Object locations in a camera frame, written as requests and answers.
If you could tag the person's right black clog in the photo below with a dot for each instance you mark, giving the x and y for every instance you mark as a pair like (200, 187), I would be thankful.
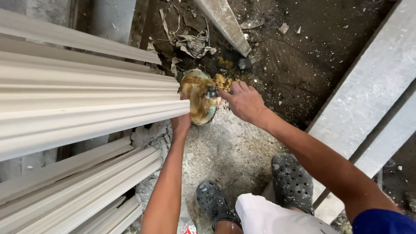
(292, 183)

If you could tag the crumpled grey paper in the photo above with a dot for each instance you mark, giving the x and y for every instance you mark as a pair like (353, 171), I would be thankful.
(195, 44)

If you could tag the person's left hand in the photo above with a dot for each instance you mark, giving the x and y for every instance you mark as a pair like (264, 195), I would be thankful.
(180, 125)

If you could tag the grey plaster plank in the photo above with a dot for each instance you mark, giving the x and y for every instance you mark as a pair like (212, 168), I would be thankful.
(224, 22)

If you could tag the red and white packet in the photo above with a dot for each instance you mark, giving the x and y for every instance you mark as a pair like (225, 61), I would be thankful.
(187, 224)

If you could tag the small dark scraper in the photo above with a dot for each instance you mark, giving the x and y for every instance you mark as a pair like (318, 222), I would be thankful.
(212, 93)

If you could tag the person's right hand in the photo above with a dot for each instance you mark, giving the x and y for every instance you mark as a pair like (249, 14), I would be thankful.
(245, 102)

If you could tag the clump of yellow fibre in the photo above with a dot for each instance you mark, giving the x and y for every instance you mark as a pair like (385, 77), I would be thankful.
(223, 83)

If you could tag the person's blue sleeve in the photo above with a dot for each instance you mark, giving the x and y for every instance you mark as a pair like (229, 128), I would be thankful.
(383, 222)

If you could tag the round metal bowl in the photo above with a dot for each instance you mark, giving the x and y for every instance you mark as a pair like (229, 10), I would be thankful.
(197, 97)

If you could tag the small white rubble chunk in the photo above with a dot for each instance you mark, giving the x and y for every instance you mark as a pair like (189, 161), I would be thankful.
(283, 28)

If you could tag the stack of white plaster mouldings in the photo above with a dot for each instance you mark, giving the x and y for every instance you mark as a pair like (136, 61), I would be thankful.
(81, 107)

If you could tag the person's left fingers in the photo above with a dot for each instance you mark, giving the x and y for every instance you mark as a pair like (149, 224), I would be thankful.
(184, 96)

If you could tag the grey upright panel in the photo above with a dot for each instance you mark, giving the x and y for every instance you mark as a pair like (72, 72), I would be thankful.
(112, 19)

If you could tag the person's left black clog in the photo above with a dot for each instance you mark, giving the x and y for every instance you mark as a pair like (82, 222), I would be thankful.
(216, 203)

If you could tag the narrow grey plaster slab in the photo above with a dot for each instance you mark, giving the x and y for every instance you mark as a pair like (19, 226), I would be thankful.
(377, 156)

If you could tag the person's black clog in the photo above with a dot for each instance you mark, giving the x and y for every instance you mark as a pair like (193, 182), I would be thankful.
(216, 203)
(292, 183)

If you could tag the wide grey plaster slab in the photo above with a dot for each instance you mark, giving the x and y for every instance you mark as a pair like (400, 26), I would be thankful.
(367, 84)

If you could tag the person's white shorts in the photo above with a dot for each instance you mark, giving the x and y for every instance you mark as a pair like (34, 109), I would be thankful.
(276, 216)

